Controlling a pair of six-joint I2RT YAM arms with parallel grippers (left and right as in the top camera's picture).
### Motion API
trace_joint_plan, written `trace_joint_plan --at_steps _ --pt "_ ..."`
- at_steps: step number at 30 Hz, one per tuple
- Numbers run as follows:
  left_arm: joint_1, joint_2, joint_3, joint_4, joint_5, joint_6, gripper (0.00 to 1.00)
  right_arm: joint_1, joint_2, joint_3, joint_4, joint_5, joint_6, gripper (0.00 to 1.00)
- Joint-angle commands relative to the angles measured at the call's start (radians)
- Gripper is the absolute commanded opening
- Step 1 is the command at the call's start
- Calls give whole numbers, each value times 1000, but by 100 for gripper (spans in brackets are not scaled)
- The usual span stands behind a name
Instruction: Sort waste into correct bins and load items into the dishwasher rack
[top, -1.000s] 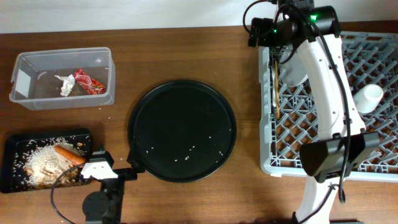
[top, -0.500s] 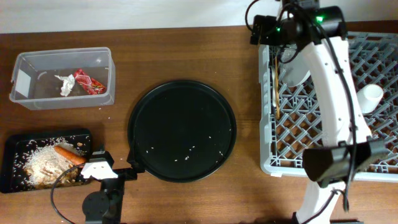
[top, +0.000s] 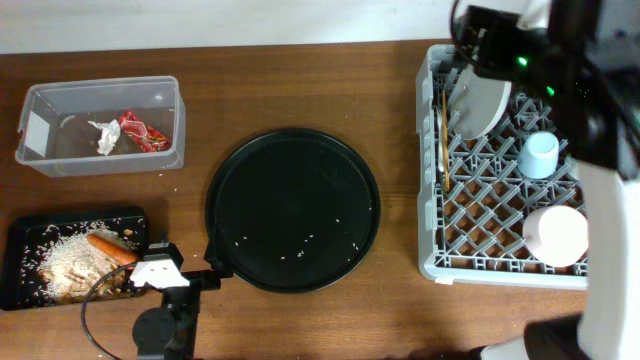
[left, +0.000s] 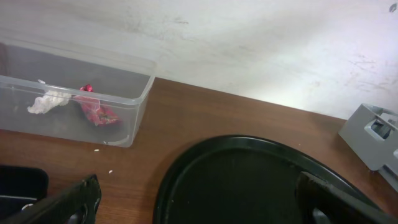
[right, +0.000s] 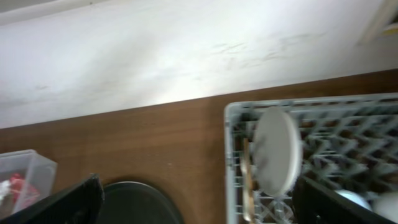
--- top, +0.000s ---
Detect grey dishwasher rack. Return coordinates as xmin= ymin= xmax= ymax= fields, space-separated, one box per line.
xmin=416 ymin=45 xmax=588 ymax=290

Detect white plastic fork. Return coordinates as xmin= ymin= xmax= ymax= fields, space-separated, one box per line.
xmin=436 ymin=108 xmax=445 ymax=175

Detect pink bowl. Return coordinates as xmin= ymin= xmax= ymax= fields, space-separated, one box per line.
xmin=522 ymin=205 xmax=588 ymax=267

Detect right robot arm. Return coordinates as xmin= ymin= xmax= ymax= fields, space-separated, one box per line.
xmin=449 ymin=0 xmax=639 ymax=359

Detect orange carrot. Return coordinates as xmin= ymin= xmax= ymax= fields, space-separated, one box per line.
xmin=87 ymin=234 xmax=138 ymax=265

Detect rice and nuts pile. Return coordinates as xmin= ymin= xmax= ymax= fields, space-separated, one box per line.
xmin=37 ymin=221 xmax=137 ymax=304

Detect light blue cup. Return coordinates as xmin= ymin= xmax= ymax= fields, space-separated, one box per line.
xmin=517 ymin=132 xmax=559 ymax=180

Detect wooden chopstick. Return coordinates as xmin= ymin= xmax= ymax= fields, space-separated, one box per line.
xmin=441 ymin=89 xmax=450 ymax=192

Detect white tissue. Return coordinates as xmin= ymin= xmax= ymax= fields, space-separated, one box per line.
xmin=89 ymin=119 xmax=121 ymax=156

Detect red snack wrapper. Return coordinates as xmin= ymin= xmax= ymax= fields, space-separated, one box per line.
xmin=118 ymin=111 xmax=172 ymax=153

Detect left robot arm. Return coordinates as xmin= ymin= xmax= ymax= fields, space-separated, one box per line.
xmin=130 ymin=240 xmax=230 ymax=359

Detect clear plastic bin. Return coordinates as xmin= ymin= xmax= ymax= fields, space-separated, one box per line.
xmin=15 ymin=76 xmax=186 ymax=177

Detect black rectangular tray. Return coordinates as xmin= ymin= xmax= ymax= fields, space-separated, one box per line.
xmin=1 ymin=206 xmax=149 ymax=311

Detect grey plate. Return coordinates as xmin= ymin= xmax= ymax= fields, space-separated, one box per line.
xmin=447 ymin=65 xmax=512 ymax=140

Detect round black tray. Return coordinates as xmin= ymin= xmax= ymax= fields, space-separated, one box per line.
xmin=205 ymin=128 xmax=381 ymax=294

